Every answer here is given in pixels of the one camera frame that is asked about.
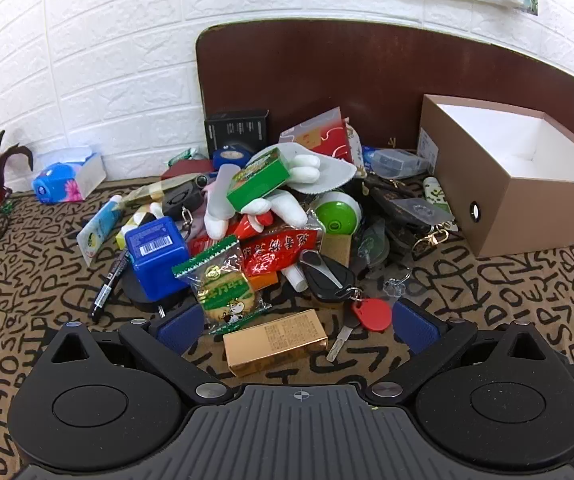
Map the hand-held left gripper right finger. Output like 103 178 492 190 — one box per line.
369 297 548 404

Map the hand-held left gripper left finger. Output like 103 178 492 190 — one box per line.
47 304 234 405

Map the gold rectangular box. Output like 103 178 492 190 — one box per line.
223 308 330 378

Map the brown cardboard box white inside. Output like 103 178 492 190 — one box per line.
417 94 574 259

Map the green white round container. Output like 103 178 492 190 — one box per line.
313 192 362 236

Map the red key tag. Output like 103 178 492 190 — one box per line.
349 297 393 334

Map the green biscuit packet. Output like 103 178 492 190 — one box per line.
172 235 272 336

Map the silver key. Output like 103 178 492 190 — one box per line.
326 324 356 362

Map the blue cube box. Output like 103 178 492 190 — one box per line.
125 216 192 304

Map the black marker pen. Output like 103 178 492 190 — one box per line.
88 247 133 324

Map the clear suction hook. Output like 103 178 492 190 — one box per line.
356 219 394 281

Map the brown monogram pouch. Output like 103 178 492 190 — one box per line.
366 174 461 262

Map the black car key fob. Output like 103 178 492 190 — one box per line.
299 250 357 304

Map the cork board piece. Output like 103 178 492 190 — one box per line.
319 232 353 267

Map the clear blister pack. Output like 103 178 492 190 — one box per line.
400 196 456 227

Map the small white tube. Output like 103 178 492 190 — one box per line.
281 264 309 294

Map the red snack packet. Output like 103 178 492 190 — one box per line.
237 224 326 279

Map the light blue tube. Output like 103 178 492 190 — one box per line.
76 195 126 266

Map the white bottle green print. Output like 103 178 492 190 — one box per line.
421 176 451 212

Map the white plush glove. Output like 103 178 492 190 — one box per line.
204 153 324 239

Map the dark red box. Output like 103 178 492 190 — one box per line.
161 157 216 182

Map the letter printed blanket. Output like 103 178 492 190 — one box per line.
0 174 574 480

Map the green rectangular box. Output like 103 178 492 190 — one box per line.
226 149 292 213

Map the clear glasses case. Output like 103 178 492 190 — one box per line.
371 149 428 179

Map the blue tissue packet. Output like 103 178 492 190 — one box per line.
32 146 107 205

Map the black square box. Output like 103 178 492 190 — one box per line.
204 109 271 159

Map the red patterned envelope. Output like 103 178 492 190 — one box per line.
279 106 354 162

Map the dark brown wooden board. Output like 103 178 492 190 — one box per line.
196 19 574 162

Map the black round device with chain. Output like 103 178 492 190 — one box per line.
161 174 204 241

